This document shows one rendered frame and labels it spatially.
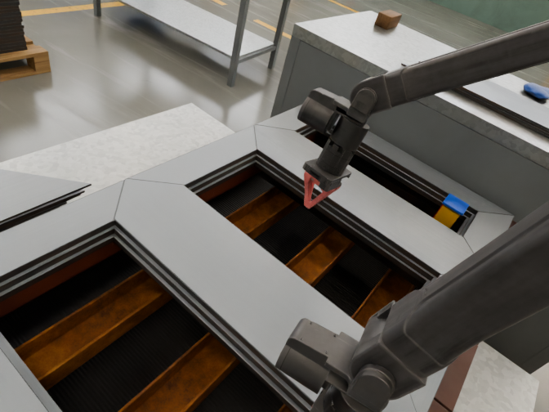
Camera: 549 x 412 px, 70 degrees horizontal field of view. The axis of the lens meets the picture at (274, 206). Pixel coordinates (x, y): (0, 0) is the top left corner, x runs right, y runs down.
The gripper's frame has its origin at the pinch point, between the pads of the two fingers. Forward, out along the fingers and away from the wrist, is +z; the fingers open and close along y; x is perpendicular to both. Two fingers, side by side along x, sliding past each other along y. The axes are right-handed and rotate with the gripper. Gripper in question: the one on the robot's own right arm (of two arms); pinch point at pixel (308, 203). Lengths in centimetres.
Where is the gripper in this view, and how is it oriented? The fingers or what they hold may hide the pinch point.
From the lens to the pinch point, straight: 81.0
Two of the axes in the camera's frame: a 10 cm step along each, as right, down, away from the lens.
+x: 7.3, 5.9, -3.4
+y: -5.5, 2.2, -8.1
